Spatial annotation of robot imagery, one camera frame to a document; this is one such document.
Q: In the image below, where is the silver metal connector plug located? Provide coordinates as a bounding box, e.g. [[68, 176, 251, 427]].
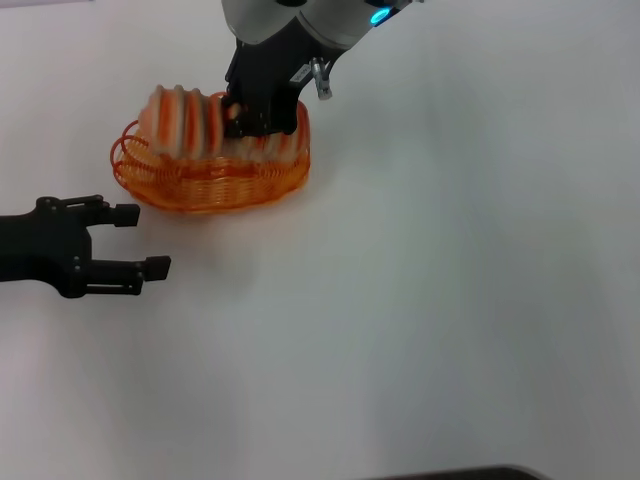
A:
[[308, 56, 334, 101]]

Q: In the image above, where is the orange wire basket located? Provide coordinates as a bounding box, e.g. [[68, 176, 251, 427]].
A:
[[110, 91, 313, 216]]

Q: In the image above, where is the orange striped ribbed bread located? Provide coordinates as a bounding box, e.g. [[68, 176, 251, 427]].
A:
[[138, 84, 307, 164]]

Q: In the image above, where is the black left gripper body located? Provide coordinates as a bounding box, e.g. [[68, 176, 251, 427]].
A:
[[0, 195, 97, 300]]

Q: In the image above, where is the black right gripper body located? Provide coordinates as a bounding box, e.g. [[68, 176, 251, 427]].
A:
[[224, 41, 324, 137]]

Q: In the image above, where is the black robot torso edge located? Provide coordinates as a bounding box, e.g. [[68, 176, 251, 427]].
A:
[[349, 464, 545, 480]]

